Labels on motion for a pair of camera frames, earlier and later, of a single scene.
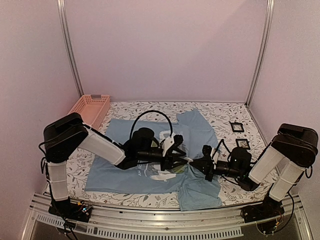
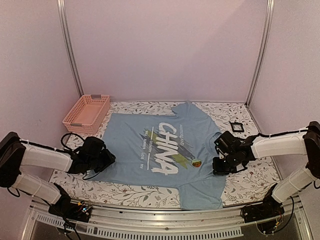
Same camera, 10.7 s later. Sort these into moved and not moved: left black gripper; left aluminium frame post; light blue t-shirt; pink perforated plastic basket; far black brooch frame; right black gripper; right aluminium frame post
Moved: light blue t-shirt; right black gripper; left black gripper
Not moved: pink perforated plastic basket; far black brooch frame; left aluminium frame post; right aluminium frame post
